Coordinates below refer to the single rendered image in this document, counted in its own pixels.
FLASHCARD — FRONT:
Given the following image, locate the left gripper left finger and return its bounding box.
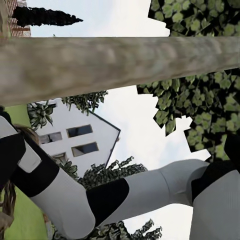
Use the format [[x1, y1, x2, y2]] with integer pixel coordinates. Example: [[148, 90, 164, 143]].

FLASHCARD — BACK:
[[0, 133, 26, 192]]

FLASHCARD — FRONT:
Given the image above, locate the wicker basket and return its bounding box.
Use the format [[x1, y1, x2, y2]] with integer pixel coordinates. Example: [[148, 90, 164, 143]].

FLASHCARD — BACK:
[[0, 0, 39, 240]]

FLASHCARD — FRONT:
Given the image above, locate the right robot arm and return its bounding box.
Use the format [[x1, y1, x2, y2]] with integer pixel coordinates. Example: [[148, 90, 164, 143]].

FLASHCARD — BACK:
[[0, 105, 210, 240]]

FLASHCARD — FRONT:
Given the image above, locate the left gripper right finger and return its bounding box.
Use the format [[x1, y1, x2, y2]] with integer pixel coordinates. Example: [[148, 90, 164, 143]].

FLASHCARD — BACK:
[[224, 133, 240, 172]]

